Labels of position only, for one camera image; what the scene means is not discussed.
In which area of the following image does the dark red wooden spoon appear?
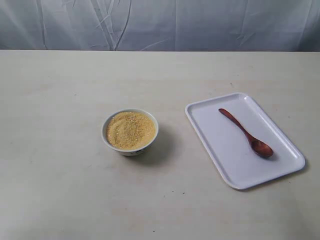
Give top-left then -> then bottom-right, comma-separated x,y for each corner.
218,108 -> 274,158

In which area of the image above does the yellow-brown granular powder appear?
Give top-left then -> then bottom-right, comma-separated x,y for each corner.
106,111 -> 156,150

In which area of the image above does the white rectangular plastic tray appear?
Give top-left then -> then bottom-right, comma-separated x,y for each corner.
185,92 -> 306,190

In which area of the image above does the white ceramic bowl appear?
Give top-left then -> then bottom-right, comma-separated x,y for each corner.
101,108 -> 159,157

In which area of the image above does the white wrinkled backdrop curtain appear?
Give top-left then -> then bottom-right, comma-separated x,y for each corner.
0,0 -> 320,52

